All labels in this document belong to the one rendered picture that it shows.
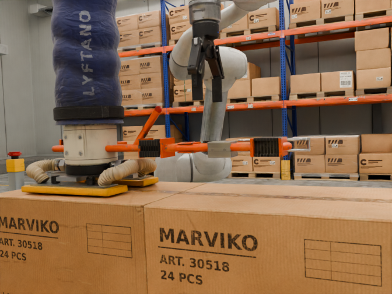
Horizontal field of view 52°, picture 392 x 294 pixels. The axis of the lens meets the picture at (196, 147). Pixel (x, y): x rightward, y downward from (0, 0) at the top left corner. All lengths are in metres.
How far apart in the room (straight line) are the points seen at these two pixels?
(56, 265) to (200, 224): 0.50
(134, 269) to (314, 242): 0.48
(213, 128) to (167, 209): 0.92
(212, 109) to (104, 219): 0.85
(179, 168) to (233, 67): 0.61
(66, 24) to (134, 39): 8.66
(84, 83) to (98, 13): 0.22
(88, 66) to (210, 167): 0.94
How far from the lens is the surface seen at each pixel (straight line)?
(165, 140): 1.20
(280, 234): 0.91
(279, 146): 1.05
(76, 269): 1.24
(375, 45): 8.33
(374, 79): 8.25
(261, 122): 9.89
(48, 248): 1.30
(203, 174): 2.03
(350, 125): 9.55
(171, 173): 2.01
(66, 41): 1.33
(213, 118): 1.83
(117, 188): 1.21
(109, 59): 1.31
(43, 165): 1.45
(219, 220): 0.95
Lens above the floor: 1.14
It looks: 3 degrees down
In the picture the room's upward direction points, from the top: 2 degrees counter-clockwise
